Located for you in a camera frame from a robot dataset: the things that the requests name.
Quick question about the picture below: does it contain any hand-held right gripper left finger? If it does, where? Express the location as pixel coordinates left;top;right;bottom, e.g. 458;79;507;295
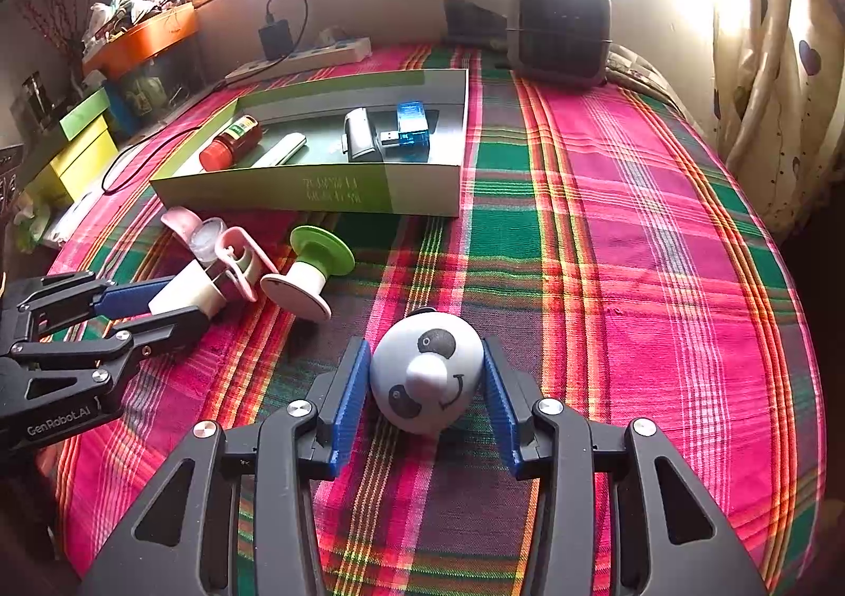
79;337;372;596

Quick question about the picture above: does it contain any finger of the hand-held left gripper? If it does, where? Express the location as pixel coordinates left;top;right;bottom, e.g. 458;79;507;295
0;270;178;343
6;304;216;395

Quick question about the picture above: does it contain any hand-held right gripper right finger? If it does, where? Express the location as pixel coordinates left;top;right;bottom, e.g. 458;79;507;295
482;335;770;596

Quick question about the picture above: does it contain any white charger adapter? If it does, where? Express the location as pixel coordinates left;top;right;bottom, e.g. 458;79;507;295
148;259;229;318

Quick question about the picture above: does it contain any white panda toy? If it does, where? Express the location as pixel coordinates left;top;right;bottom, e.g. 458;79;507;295
368;307;486;437

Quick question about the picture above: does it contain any small clear round container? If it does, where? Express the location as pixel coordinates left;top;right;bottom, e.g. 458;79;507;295
191;220;226;260

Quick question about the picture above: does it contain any pink white clip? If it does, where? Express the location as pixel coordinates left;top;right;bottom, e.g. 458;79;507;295
210;226;281;303

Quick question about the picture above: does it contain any green white spool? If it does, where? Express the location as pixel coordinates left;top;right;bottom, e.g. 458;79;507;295
259;225;355;323

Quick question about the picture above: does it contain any red-capped bottle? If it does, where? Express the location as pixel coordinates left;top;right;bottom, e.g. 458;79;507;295
198;114;264;171

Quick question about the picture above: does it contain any green cardboard box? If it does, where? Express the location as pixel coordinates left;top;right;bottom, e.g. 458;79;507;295
148;67;471;220

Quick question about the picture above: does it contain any black silver device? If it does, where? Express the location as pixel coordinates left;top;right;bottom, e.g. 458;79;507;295
342;106;387;163

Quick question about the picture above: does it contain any blue USB device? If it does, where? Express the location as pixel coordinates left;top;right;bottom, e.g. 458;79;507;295
379;100;433;156

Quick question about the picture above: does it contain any white plastic bag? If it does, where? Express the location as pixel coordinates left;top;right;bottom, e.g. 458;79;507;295
40;187;100;247

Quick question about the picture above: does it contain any crumpled green white bag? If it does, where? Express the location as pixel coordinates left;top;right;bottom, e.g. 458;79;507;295
13;200;54;254

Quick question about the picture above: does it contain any yellow box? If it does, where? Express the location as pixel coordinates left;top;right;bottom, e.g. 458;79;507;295
26;117;120;209

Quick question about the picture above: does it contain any blue box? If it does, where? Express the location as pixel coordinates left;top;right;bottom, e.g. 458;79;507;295
106;80;139;135

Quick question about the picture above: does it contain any green box lid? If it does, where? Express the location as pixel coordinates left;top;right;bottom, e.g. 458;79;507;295
20;89;112;175

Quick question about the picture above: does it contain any plaid blanket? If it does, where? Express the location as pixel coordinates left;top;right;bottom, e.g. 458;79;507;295
36;42;829;596

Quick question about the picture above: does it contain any glass jar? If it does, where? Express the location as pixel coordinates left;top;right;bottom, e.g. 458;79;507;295
20;74;57;128

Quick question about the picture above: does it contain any clear storage box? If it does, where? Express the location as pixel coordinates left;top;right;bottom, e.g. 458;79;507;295
128;38;205;115

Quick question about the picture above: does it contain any orange box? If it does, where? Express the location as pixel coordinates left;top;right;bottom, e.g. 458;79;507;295
82;2;199;77

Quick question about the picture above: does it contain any dried red branch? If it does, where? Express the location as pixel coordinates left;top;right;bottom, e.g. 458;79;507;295
13;0;90;82

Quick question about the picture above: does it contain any black power adapter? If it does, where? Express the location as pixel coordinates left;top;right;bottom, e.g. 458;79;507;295
259;21;295;61

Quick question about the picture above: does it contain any white power strip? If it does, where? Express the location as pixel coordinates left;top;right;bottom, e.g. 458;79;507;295
224;36;372;83

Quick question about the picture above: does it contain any folded patterned cloth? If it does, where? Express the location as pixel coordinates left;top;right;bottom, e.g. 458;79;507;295
604;45;688;115

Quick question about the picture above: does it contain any patterned cream curtain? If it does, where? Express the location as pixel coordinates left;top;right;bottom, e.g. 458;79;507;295
713;0;845;234

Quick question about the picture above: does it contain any black charging cable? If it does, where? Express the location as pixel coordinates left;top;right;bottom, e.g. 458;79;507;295
102;124;212;196

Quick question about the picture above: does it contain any thin black adapter cable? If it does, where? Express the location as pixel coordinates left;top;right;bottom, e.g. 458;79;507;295
264;0;310;65

